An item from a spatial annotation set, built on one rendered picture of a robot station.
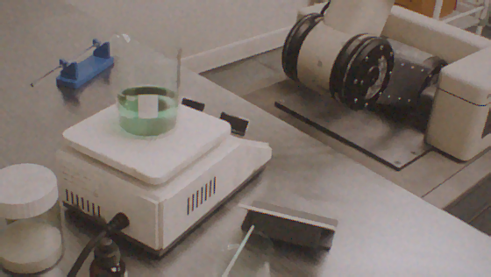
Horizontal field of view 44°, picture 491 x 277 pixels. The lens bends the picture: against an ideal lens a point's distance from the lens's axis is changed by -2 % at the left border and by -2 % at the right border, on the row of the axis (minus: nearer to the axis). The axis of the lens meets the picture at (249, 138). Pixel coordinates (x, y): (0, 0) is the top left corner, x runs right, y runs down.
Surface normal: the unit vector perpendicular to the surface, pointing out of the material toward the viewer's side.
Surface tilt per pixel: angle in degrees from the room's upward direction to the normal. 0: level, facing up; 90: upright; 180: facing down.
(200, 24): 90
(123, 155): 0
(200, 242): 0
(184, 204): 90
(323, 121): 0
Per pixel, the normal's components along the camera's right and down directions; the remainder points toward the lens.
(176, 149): 0.07, -0.85
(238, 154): 0.85, 0.33
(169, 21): 0.69, 0.42
